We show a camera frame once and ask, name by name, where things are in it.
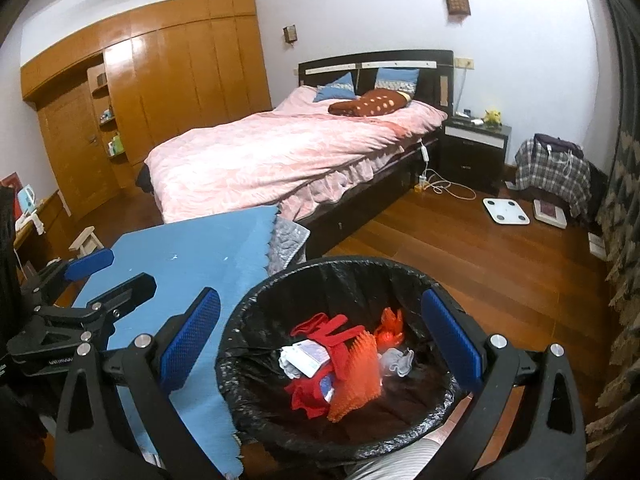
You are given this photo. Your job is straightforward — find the small white stool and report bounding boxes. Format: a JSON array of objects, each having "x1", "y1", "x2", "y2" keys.
[{"x1": 68, "y1": 226, "x2": 104, "y2": 257}]

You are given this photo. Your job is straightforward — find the wall power socket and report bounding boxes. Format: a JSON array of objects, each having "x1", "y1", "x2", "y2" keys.
[{"x1": 454, "y1": 58, "x2": 474, "y2": 70}]

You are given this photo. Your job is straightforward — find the blue pillow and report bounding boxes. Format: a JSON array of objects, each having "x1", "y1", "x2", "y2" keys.
[
  {"x1": 374, "y1": 67, "x2": 420, "y2": 99},
  {"x1": 314, "y1": 72, "x2": 356, "y2": 102}
]

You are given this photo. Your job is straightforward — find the red plastic scrap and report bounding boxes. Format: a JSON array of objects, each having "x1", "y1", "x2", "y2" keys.
[{"x1": 279, "y1": 312, "x2": 364, "y2": 419}]

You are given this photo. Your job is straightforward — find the left wall lamp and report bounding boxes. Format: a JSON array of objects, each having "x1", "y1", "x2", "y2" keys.
[{"x1": 283, "y1": 25, "x2": 297, "y2": 44}]

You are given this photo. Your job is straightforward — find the grey quilted pad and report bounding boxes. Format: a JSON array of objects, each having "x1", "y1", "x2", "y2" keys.
[{"x1": 267, "y1": 216, "x2": 310, "y2": 275}]

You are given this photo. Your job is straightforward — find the black nightstand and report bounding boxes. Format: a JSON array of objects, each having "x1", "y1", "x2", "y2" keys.
[{"x1": 439, "y1": 118, "x2": 512, "y2": 195}]

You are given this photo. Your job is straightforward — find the plaid cloth on chair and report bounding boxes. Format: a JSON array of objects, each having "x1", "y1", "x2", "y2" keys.
[{"x1": 513, "y1": 133, "x2": 591, "y2": 218}]

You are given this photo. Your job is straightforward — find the black trash bin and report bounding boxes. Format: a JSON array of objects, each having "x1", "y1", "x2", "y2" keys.
[{"x1": 215, "y1": 256, "x2": 466, "y2": 463}]

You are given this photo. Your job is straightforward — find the wall lamp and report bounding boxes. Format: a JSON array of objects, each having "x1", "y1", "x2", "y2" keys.
[
  {"x1": 445, "y1": 0, "x2": 471, "y2": 16},
  {"x1": 283, "y1": 25, "x2": 297, "y2": 44}
]

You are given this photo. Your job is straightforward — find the yellow plush toy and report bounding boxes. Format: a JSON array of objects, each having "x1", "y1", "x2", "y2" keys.
[{"x1": 483, "y1": 108, "x2": 502, "y2": 127}]

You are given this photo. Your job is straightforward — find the white tissue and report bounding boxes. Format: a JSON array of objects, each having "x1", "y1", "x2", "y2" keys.
[{"x1": 278, "y1": 339, "x2": 330, "y2": 379}]

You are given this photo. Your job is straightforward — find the white charging cable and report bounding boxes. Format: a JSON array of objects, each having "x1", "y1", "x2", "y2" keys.
[{"x1": 413, "y1": 142, "x2": 478, "y2": 203}]

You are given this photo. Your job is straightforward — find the wooden wardrobe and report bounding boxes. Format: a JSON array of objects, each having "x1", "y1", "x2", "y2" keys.
[{"x1": 21, "y1": 0, "x2": 271, "y2": 219}]

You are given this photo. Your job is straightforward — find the pink sock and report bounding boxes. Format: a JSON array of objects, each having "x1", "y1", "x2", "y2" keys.
[{"x1": 378, "y1": 348, "x2": 414, "y2": 378}]

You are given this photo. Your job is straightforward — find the light blue electric kettle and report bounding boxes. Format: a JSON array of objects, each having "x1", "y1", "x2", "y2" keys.
[{"x1": 17, "y1": 185, "x2": 37, "y2": 216}]

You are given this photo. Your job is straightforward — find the wooden side desk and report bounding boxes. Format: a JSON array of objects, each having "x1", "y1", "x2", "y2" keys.
[{"x1": 14, "y1": 192, "x2": 70, "y2": 282}]

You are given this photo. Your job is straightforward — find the right blue pillow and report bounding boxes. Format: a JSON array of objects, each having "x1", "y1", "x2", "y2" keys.
[{"x1": 374, "y1": 67, "x2": 420, "y2": 99}]

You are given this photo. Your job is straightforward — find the right wall lamp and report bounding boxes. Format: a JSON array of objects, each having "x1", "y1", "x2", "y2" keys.
[{"x1": 445, "y1": 0, "x2": 471, "y2": 16}]

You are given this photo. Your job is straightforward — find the dark red dotted pillow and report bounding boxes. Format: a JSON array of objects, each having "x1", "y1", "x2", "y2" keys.
[{"x1": 328, "y1": 89, "x2": 411, "y2": 117}]

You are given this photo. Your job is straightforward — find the bed with pink duvet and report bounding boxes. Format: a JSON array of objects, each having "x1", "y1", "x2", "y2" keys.
[{"x1": 136, "y1": 49, "x2": 454, "y2": 257}]

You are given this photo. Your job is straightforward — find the white bathroom scale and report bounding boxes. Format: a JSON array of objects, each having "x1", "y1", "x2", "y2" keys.
[{"x1": 483, "y1": 197, "x2": 530, "y2": 226}]

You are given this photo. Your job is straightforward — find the left blue pillow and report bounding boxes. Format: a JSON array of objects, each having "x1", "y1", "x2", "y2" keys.
[{"x1": 314, "y1": 72, "x2": 356, "y2": 102}]

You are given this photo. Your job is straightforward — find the orange foam net sleeve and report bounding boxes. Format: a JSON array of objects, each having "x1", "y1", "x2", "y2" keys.
[{"x1": 328, "y1": 330, "x2": 382, "y2": 422}]

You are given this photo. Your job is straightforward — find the red white floor scale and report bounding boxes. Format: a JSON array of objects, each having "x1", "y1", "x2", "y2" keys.
[{"x1": 533, "y1": 200, "x2": 567, "y2": 230}]

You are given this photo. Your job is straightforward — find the red poster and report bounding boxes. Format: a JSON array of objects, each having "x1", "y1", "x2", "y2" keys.
[{"x1": 0, "y1": 171, "x2": 25, "y2": 221}]

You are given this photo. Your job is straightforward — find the dark patterned curtain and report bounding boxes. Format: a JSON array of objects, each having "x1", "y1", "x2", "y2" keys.
[{"x1": 586, "y1": 0, "x2": 639, "y2": 479}]

